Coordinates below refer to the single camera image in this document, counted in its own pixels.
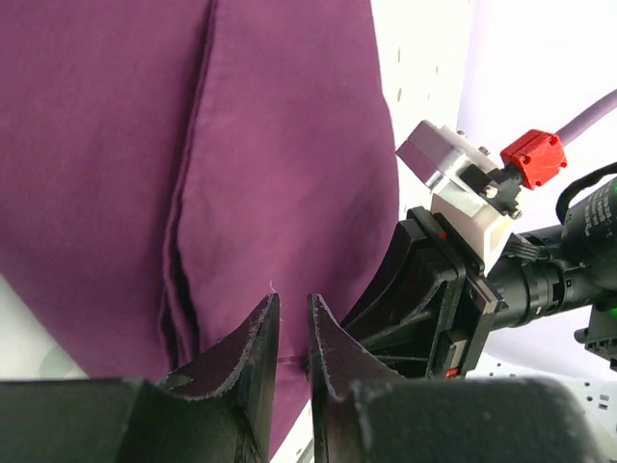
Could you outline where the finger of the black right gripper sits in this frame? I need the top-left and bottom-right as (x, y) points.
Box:
(341, 207), (437, 338)

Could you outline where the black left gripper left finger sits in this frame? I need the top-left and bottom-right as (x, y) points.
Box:
(1, 294), (280, 462)

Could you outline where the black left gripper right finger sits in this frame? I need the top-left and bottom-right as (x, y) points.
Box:
(308, 294), (603, 462)

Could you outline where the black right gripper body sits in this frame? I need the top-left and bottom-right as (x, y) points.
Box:
(365, 206), (575, 382)

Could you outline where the purple cloth mat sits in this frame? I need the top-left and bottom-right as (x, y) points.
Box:
(1, 1), (399, 449)

